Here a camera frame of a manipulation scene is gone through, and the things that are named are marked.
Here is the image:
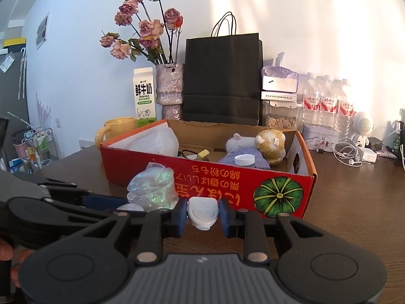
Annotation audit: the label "clear bag of iridescent film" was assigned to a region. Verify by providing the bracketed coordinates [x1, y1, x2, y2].
[127, 162, 179, 212]

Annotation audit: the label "black paper bag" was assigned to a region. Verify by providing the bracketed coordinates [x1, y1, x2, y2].
[183, 12, 264, 126]

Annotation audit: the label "person's left hand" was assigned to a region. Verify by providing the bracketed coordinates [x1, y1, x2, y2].
[0, 240, 35, 292]

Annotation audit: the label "white round robot speaker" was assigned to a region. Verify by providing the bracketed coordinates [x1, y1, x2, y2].
[351, 111, 374, 146]

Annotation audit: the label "white milk carton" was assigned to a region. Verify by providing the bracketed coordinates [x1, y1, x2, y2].
[133, 67, 158, 122]

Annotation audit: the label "translucent white plastic sheet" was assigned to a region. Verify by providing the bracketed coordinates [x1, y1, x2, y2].
[111, 122, 181, 157]

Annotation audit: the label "pack of clear water bottles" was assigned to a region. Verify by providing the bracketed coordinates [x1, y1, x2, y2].
[302, 72, 354, 137]

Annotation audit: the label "purple burlap drawstring pouch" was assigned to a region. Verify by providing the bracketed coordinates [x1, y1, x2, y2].
[218, 146, 271, 170]

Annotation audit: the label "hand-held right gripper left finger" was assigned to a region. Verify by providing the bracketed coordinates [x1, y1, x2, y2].
[84, 198, 188, 265]

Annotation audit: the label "wire storage rack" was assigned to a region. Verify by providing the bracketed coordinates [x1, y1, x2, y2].
[11, 127, 60, 173]

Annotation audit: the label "white and yellow plush hamster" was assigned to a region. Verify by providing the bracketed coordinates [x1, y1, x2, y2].
[225, 129, 287, 165]

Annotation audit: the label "clear jar of seeds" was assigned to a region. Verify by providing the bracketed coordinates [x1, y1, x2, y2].
[262, 100, 303, 131]

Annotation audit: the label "pink textured vase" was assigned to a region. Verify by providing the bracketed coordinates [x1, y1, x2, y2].
[155, 63, 185, 121]

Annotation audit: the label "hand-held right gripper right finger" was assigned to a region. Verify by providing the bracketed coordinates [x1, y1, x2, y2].
[220, 198, 320, 264]

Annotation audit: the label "yellow mug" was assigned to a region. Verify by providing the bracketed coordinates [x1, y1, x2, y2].
[95, 117, 137, 146]

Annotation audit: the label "white flip-top cap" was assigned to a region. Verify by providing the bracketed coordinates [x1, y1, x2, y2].
[187, 196, 219, 231]

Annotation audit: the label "large white ribbed lid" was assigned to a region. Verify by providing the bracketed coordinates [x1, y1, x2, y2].
[234, 154, 255, 166]

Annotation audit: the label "purple tissue pack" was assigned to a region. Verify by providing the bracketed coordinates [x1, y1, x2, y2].
[261, 51, 299, 93]

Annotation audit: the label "white square charger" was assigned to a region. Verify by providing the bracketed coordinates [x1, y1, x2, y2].
[361, 147, 378, 163]

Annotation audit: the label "dried rose bouquet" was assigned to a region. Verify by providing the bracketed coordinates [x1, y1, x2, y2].
[100, 0, 184, 65]

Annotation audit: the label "white printed tin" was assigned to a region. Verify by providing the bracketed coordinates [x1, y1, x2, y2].
[302, 123, 337, 151]

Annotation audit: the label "flat white box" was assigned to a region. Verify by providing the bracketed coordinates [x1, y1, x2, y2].
[261, 91, 298, 102]

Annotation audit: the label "green label spray bottle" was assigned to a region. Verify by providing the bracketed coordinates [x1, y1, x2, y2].
[392, 120, 405, 159]

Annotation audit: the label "red cardboard box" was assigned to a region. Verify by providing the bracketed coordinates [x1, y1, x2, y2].
[99, 119, 318, 219]

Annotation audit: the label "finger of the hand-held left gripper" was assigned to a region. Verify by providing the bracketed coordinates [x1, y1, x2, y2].
[65, 206, 129, 232]
[35, 178, 128, 212]

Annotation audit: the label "white earphones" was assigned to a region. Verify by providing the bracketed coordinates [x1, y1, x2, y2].
[333, 138, 364, 165]

